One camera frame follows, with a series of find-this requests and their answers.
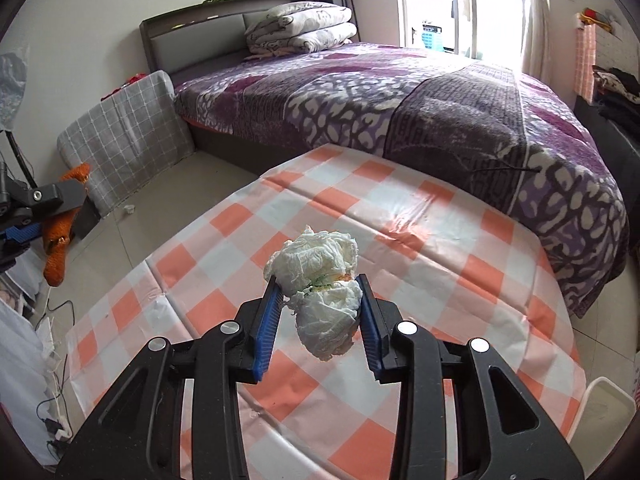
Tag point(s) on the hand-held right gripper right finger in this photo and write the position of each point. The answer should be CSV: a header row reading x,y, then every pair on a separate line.
x,y
371,330

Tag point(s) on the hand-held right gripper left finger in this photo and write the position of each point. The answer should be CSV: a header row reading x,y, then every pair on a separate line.
x,y
265,330

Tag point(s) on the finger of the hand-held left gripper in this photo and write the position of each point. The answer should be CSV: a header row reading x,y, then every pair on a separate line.
x,y
20,233
55,197

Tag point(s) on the orange textured cloth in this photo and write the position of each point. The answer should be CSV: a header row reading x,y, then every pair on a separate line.
x,y
55,250

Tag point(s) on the white tissue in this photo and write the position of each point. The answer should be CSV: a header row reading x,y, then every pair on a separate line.
x,y
320,270

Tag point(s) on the white plastic bin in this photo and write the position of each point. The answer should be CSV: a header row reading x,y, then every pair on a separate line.
x,y
607,385

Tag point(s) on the small white cap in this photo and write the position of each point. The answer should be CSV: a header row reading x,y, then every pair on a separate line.
x,y
129,208

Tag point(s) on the orange and white checked tablecloth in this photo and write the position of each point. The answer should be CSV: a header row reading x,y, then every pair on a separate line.
x,y
450,270

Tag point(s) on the grey checked cushion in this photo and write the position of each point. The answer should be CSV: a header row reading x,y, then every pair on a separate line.
x,y
130,130

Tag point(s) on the clear plastic bag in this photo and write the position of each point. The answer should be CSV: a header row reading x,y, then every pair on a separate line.
x,y
10,85

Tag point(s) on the white cloth pile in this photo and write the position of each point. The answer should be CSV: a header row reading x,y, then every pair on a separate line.
x,y
20,350

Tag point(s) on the red cloth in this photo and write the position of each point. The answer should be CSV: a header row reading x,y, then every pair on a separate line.
x,y
131,81

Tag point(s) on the bed with purple quilt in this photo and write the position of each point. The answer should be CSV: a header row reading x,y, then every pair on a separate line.
x,y
400,90

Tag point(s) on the teal plastic crate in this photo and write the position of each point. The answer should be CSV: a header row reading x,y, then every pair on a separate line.
x,y
430,37

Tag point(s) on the folded patterned quilt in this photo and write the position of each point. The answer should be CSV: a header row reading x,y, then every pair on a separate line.
x,y
300,25

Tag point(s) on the window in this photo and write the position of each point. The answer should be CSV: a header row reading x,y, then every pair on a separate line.
x,y
490,10

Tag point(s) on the pile of dark clothes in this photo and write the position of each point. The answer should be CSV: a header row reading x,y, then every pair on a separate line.
x,y
617,90

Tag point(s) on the pink checked storage box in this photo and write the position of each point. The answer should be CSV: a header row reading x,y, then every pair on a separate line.
x,y
585,60

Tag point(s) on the white curtain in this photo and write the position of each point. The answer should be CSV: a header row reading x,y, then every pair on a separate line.
x,y
537,15

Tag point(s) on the dark bed frame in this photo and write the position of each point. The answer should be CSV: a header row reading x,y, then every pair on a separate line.
x,y
200,42

